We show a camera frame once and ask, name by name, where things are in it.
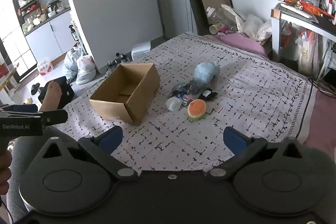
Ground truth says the white desk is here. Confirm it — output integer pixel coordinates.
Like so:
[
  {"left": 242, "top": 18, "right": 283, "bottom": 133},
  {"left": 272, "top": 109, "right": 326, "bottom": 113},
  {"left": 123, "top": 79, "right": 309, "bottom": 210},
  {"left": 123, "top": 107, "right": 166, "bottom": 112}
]
[{"left": 270, "top": 3, "right": 335, "bottom": 62}]

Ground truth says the pink bed sheet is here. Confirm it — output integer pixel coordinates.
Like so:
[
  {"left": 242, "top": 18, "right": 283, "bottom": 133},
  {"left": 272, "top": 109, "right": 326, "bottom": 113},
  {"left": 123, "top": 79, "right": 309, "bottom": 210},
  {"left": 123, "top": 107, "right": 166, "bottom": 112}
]
[{"left": 205, "top": 33, "right": 335, "bottom": 160}]

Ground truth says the person's bare foot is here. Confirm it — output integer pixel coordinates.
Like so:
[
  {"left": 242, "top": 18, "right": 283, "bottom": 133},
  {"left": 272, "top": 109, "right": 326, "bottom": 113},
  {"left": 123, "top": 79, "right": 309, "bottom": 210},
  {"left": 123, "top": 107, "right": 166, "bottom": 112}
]
[{"left": 39, "top": 81, "right": 62, "bottom": 112}]

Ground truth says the paper cup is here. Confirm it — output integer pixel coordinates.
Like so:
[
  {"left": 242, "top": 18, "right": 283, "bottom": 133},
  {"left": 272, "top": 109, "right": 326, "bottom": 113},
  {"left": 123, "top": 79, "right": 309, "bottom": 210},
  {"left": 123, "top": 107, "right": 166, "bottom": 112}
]
[{"left": 209, "top": 22, "right": 225, "bottom": 35}]

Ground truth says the clear bag of dark items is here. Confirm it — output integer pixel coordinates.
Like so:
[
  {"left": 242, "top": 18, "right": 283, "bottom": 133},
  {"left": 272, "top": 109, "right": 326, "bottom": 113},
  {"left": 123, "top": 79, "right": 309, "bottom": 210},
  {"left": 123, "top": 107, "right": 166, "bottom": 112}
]
[{"left": 169, "top": 80, "right": 209, "bottom": 106}]

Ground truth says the white trash bag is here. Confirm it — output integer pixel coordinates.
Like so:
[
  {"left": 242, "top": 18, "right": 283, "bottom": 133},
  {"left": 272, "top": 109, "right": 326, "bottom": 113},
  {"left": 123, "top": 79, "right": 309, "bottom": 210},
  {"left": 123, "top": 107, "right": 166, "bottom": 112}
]
[{"left": 76, "top": 55, "right": 96, "bottom": 85}]

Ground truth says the red printed plastic bag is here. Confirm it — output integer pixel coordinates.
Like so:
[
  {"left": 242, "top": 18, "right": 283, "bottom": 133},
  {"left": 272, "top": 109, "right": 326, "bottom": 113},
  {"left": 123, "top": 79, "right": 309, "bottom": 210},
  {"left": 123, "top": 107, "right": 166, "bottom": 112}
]
[{"left": 37, "top": 59, "right": 54, "bottom": 76}]

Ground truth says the orange slice plush toy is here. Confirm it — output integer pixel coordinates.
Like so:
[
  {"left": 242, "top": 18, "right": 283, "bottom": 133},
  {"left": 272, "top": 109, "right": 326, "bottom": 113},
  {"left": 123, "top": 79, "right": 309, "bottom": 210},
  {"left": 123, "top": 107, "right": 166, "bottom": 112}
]
[{"left": 187, "top": 99, "right": 207, "bottom": 119}]

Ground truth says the open cardboard box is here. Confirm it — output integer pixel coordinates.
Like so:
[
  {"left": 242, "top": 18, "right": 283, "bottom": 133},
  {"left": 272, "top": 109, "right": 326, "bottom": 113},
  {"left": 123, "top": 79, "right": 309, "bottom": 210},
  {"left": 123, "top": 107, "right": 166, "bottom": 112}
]
[{"left": 89, "top": 63, "right": 161, "bottom": 125}]

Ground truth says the grey-blue trash bag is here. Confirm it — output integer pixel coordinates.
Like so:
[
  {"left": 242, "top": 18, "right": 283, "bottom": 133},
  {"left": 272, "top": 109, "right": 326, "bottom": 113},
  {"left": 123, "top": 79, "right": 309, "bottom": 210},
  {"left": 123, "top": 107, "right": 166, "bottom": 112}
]
[{"left": 62, "top": 47, "right": 82, "bottom": 82}]

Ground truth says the person's left hand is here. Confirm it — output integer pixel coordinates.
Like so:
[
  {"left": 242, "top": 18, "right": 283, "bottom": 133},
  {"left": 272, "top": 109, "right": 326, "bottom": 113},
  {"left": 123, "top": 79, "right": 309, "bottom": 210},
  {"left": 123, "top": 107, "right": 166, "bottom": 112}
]
[{"left": 0, "top": 150, "right": 12, "bottom": 196}]

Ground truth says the patterned grey bed blanket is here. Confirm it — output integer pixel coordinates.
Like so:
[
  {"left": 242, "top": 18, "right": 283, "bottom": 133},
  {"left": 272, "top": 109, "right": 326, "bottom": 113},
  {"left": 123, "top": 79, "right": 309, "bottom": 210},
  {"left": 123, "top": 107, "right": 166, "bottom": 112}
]
[{"left": 58, "top": 33, "right": 317, "bottom": 171}]

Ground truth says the black lace cloth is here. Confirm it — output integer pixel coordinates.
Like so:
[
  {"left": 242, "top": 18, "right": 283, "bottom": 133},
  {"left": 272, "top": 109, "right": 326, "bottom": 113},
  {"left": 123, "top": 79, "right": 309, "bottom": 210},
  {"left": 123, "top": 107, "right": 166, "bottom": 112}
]
[{"left": 199, "top": 89, "right": 218, "bottom": 101}]

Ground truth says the black slipper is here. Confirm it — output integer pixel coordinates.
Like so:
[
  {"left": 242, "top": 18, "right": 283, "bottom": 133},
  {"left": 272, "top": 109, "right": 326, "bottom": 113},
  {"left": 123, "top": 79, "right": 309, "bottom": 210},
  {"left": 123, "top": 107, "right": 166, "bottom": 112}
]
[{"left": 31, "top": 83, "right": 40, "bottom": 96}]

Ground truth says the white plastic bags pile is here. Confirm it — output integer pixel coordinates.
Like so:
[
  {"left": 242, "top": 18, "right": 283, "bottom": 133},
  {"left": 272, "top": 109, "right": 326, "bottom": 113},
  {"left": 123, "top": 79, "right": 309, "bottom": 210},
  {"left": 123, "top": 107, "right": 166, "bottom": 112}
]
[{"left": 221, "top": 4, "right": 272, "bottom": 42}]

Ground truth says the kitchen shelf with appliances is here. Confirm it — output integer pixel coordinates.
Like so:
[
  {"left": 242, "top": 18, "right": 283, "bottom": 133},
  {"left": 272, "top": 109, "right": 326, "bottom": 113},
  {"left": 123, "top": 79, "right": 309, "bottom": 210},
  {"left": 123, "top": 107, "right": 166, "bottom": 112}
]
[{"left": 14, "top": 0, "right": 72, "bottom": 37}]

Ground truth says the blue fluffy plush toy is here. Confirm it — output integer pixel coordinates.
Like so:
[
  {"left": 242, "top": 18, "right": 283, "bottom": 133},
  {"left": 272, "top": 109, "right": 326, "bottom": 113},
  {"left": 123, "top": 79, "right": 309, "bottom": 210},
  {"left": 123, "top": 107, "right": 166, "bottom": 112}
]
[{"left": 194, "top": 61, "right": 221, "bottom": 87}]

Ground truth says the large clear water bottle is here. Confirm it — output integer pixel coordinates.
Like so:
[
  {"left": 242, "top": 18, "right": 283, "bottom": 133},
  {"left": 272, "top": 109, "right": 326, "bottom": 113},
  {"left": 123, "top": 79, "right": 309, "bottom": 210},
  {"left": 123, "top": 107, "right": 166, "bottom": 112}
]
[{"left": 206, "top": 7, "right": 237, "bottom": 32}]

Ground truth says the black stool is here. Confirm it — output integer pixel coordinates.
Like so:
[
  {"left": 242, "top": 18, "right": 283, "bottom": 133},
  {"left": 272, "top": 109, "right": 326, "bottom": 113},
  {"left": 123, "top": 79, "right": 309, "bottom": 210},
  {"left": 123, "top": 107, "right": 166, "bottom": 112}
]
[{"left": 38, "top": 76, "right": 75, "bottom": 110}]

